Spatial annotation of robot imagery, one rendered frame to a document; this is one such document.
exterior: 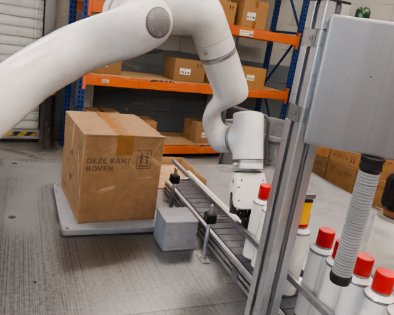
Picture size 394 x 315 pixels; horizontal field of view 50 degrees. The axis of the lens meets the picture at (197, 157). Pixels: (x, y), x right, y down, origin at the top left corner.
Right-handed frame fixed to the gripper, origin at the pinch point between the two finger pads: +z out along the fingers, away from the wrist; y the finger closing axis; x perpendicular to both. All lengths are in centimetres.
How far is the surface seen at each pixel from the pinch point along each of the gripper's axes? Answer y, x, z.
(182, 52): 139, 408, -176
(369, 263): -0.5, -43.4, 1.1
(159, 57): 106, 408, -164
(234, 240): -0.5, 6.5, 4.3
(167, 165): 6, 83, -19
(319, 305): -4.1, -34.5, 10.6
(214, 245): -5.4, 9.3, 5.9
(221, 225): -0.2, 15.0, 1.2
